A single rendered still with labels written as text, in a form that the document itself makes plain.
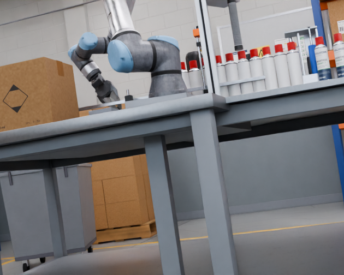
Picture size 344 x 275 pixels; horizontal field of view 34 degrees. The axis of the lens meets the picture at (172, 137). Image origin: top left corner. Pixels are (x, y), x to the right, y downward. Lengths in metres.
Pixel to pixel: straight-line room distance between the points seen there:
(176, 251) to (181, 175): 5.30
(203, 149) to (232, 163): 5.33
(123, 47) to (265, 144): 4.98
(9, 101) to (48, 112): 0.17
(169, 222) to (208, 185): 0.27
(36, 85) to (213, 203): 0.90
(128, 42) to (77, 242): 2.65
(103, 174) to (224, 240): 4.29
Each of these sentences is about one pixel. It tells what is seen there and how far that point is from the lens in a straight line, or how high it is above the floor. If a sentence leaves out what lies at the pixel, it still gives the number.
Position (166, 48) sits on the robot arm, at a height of 1.07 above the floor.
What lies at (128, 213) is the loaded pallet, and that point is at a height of 0.27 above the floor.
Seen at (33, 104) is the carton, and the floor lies 0.95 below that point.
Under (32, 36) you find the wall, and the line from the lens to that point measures 8.16.
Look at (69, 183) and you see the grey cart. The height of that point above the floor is 0.65.
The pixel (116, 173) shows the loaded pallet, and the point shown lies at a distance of 5.84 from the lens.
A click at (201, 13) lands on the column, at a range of 2.36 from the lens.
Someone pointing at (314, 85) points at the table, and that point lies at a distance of 1.79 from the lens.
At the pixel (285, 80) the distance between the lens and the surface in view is 2.42.
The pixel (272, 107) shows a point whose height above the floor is 0.78.
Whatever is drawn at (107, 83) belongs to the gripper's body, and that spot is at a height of 1.05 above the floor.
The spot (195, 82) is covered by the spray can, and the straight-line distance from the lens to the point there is 2.46.
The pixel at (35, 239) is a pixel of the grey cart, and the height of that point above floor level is 0.27.
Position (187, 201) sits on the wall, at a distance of 7.14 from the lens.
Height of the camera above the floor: 0.63
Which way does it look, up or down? 3 degrees up
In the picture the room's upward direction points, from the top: 8 degrees counter-clockwise
